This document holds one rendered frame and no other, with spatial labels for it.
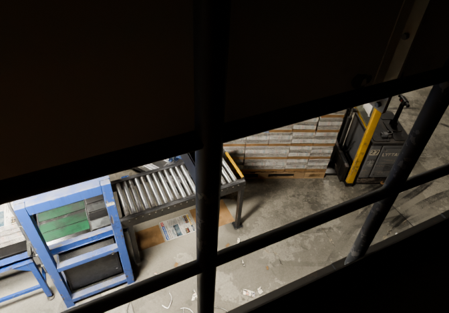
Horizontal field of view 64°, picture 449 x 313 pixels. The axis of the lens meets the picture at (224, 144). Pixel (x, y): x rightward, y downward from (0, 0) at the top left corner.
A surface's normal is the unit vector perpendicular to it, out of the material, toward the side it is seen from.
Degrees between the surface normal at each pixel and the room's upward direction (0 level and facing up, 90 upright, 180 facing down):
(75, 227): 0
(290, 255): 0
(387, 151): 90
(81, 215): 0
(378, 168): 90
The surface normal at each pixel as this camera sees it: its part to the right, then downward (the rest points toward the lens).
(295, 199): 0.04, -0.75
